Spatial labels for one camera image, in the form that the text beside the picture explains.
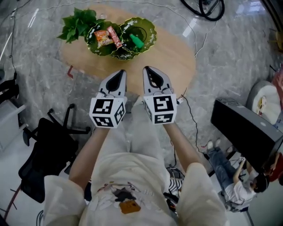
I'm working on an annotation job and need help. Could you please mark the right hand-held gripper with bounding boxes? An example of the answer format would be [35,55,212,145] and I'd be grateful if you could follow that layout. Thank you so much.
[142,65,178,125]

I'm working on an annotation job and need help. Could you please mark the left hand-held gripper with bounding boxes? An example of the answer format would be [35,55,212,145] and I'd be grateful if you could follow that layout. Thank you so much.
[89,69,128,129]

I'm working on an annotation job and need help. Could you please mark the green leaf-shaped plate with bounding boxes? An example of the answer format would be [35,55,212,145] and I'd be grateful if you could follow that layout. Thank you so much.
[86,17,157,61]

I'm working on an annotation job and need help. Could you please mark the small green bottle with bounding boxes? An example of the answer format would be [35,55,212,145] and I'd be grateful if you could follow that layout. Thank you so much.
[129,34,145,49]

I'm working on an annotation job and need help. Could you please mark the red snack bar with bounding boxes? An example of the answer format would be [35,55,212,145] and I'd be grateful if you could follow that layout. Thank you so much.
[107,26,123,49]

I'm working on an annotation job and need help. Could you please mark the orange snack packet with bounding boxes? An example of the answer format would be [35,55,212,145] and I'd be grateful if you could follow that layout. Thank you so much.
[94,30,114,49]

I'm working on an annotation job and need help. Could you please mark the person's left forearm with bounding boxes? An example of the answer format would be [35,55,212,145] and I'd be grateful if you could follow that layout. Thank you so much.
[69,127,110,190]

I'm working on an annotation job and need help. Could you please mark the person's right forearm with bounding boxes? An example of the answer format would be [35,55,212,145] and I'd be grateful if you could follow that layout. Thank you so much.
[163,122,204,175]

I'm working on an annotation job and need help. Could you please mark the person's light grey trousers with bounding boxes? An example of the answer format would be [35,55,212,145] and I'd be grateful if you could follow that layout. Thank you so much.
[98,96,165,162]

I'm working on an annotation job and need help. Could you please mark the potted green plant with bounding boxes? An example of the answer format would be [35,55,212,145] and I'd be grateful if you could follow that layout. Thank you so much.
[57,8,106,44]

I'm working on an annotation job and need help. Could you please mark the person's cream shirt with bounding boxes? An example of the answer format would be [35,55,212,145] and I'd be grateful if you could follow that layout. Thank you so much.
[43,152,228,226]

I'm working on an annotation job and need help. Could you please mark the grey round seat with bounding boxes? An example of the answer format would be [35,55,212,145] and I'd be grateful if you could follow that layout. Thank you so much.
[246,80,283,126]

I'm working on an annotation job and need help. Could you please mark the black office chair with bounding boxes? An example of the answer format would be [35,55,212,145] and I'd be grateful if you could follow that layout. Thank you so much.
[18,103,91,203]

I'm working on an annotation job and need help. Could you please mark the large black monitor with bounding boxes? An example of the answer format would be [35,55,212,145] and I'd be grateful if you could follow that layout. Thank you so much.
[210,98,283,173]

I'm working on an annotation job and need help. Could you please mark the black white striped cloth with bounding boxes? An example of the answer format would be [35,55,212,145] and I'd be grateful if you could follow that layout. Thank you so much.
[169,178,184,191]

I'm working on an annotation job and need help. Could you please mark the white cabinet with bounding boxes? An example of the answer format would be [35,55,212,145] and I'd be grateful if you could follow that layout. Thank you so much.
[0,100,28,152]

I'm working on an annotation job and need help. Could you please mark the white printed cushion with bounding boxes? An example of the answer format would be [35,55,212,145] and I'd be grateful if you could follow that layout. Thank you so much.
[252,85,282,125]

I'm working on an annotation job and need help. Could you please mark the pink plush toy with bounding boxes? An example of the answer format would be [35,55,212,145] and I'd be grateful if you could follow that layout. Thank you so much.
[272,67,283,98]

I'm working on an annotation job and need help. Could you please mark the small wooden chair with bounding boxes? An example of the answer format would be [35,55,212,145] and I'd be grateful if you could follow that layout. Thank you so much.
[267,27,283,53]

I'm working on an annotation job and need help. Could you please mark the black cable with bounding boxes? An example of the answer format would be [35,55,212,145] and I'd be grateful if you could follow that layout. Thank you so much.
[163,141,185,218]
[8,8,18,80]
[181,94,210,159]

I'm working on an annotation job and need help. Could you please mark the white cable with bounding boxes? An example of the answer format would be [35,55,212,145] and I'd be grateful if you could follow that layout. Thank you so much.
[154,3,218,59]

